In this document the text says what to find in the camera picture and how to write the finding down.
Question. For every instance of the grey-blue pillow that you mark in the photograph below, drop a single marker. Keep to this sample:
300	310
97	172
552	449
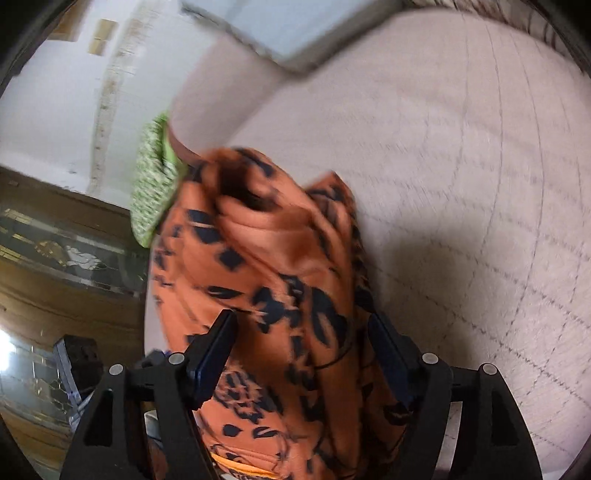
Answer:
295	27

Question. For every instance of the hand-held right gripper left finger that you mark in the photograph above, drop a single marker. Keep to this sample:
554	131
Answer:
214	355

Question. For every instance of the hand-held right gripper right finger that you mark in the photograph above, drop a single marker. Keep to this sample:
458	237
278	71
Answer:
390	364

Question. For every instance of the pink padded bolster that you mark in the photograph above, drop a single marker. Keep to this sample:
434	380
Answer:
217	92

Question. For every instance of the tan wall switch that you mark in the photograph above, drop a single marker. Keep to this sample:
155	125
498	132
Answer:
99	45
105	27

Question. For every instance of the orange floral shirt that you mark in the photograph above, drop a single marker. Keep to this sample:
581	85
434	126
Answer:
277	258

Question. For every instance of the wooden door with glass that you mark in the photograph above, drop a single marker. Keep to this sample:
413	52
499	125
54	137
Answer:
69	300

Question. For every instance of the green patterned folded cloth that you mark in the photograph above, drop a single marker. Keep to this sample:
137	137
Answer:
150	194

